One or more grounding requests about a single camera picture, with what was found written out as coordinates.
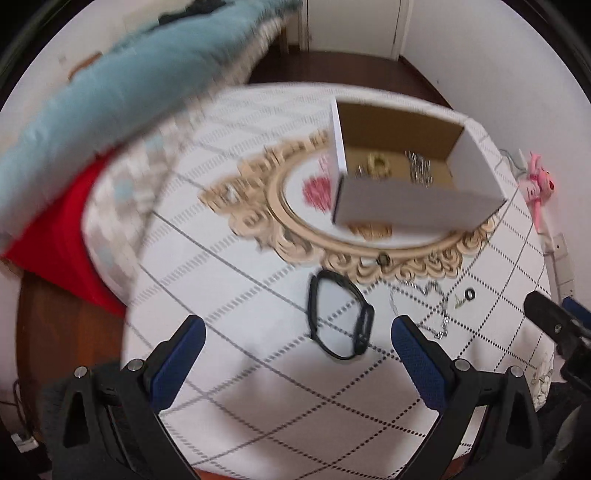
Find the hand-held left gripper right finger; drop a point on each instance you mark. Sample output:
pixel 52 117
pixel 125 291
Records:
pixel 415 357

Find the red cloth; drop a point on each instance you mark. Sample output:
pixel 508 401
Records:
pixel 60 244

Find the pink plush toy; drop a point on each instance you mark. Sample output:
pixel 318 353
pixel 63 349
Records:
pixel 538 184

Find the white cardboard box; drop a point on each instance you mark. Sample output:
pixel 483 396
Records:
pixel 415 205

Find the small gold earring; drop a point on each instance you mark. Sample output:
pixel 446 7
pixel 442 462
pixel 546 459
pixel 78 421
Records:
pixel 459 301

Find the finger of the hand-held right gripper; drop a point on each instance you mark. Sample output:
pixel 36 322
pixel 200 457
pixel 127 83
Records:
pixel 549 318
pixel 577 310

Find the ornate gold framed tray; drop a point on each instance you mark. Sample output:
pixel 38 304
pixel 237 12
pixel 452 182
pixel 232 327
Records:
pixel 272 198

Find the light blue blanket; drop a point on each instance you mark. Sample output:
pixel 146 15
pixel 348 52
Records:
pixel 115 92

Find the dark cloth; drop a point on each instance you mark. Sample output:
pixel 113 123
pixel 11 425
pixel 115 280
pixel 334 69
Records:
pixel 563 420

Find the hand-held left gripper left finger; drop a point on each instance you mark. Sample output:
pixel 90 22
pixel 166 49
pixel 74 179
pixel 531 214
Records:
pixel 178 357

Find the white patterned cushion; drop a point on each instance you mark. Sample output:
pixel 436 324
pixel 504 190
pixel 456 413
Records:
pixel 115 217

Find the black smart band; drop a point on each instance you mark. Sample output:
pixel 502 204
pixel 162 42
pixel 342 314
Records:
pixel 362 332

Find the white door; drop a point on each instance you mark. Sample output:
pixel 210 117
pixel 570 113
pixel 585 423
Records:
pixel 351 25

